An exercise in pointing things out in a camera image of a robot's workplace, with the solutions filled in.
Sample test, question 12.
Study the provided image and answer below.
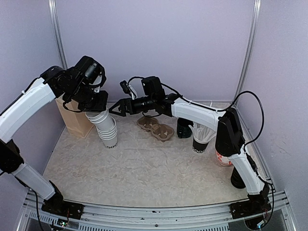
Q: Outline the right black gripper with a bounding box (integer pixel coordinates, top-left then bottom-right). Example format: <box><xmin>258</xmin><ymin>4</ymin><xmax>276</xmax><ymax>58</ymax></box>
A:
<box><xmin>108</xmin><ymin>95</ymin><xmax>155</xmax><ymax>116</ymax></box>

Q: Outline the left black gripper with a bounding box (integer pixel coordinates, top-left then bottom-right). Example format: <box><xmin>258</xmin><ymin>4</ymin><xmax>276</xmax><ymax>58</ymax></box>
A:
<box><xmin>65</xmin><ymin>79</ymin><xmax>108</xmax><ymax>112</ymax></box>

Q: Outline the stack of white paper cups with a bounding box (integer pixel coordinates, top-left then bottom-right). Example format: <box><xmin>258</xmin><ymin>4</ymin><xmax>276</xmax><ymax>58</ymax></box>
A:
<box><xmin>86</xmin><ymin>109</ymin><xmax>117</xmax><ymax>149</ymax></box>

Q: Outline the brown paper bag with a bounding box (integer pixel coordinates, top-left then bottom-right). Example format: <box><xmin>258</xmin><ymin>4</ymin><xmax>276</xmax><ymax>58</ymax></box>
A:
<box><xmin>55</xmin><ymin>97</ymin><xmax>93</xmax><ymax>138</ymax></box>

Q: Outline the stack of black cup lids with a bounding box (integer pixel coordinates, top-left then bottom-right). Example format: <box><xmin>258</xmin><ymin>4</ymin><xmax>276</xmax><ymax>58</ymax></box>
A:
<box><xmin>231</xmin><ymin>167</ymin><xmax>245</xmax><ymax>189</ymax></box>

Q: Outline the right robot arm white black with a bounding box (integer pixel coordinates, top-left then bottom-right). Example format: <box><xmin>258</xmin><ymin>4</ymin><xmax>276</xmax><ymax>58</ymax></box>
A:
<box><xmin>109</xmin><ymin>76</ymin><xmax>270</xmax><ymax>214</ymax></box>

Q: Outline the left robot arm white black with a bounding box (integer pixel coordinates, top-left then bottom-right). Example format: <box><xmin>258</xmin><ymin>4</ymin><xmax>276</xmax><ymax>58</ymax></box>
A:
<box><xmin>0</xmin><ymin>56</ymin><xmax>108</xmax><ymax>214</ymax></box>

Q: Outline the brown cardboard cup carrier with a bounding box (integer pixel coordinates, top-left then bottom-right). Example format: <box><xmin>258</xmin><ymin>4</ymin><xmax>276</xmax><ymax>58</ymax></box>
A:
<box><xmin>137</xmin><ymin>116</ymin><xmax>174</xmax><ymax>142</ymax></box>

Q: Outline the stack of black cup sleeves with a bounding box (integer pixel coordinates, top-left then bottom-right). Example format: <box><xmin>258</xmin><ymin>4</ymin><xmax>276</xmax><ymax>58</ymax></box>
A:
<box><xmin>177</xmin><ymin>118</ymin><xmax>193</xmax><ymax>139</ymax></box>

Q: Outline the black cup holding straws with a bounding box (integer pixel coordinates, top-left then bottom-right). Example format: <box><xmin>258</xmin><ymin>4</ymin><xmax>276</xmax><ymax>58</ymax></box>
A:
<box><xmin>192</xmin><ymin>137</ymin><xmax>209</xmax><ymax>154</ymax></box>

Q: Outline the red white patterned bowl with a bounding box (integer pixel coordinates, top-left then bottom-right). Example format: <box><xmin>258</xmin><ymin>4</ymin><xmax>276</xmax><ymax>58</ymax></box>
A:
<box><xmin>215</xmin><ymin>150</ymin><xmax>233</xmax><ymax>167</ymax></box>

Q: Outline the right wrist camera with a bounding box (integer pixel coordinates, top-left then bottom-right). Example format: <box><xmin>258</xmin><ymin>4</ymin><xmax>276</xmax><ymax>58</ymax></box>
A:
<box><xmin>120</xmin><ymin>80</ymin><xmax>138</xmax><ymax>100</ymax></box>

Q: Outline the left aluminium corner post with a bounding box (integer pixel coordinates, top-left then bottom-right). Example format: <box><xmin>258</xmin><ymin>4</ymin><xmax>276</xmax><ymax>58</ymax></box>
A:
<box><xmin>48</xmin><ymin>0</ymin><xmax>70</xmax><ymax>69</ymax></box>

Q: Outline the aluminium corner post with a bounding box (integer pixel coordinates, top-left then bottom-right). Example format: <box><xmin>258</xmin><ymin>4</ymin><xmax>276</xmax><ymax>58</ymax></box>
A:
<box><xmin>233</xmin><ymin>0</ymin><xmax>262</xmax><ymax>100</ymax></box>
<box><xmin>48</xmin><ymin>0</ymin><xmax>70</xmax><ymax>69</ymax></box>

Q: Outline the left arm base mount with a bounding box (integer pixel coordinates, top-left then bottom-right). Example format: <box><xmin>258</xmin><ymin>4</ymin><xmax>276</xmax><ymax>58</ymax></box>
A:
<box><xmin>41</xmin><ymin>181</ymin><xmax>84</xmax><ymax>220</ymax></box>

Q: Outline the aluminium front frame rail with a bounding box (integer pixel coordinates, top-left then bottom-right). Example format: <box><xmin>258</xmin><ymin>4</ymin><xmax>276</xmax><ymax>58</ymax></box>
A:
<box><xmin>16</xmin><ymin>190</ymin><xmax>296</xmax><ymax>231</ymax></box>

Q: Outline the right aluminium corner post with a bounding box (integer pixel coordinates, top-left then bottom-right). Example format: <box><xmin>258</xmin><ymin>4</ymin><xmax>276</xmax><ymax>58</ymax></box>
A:
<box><xmin>233</xmin><ymin>0</ymin><xmax>262</xmax><ymax>100</ymax></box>

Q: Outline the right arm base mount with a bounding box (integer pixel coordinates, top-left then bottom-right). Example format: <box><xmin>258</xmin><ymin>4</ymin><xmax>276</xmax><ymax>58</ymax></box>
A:
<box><xmin>229</xmin><ymin>189</ymin><xmax>272</xmax><ymax>219</ymax></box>

